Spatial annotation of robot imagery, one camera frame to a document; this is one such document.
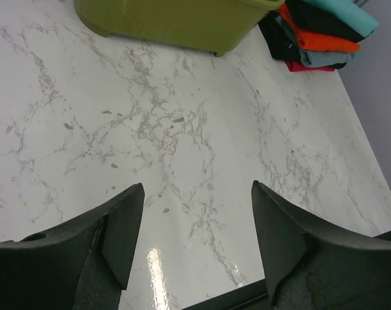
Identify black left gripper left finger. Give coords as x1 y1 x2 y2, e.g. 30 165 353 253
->
0 183 145 309

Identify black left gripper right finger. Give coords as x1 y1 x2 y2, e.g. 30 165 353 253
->
252 181 391 309

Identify crimson folded t shirt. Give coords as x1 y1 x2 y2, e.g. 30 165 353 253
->
285 61 335 72

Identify grey folded t shirt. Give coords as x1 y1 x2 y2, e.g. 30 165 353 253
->
276 17 357 68

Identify black bottom folded t shirt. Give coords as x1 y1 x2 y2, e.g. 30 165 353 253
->
258 12 346 70

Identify black folded t shirt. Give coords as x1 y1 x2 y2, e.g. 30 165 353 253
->
258 12 346 70
285 0 365 43

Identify orange folded t shirt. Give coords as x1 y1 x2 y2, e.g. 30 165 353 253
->
277 4 361 53

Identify teal folded t shirt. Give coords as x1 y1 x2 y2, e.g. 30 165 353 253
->
305 0 379 37

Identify olive green plastic bin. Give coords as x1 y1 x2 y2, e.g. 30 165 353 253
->
74 0 283 57

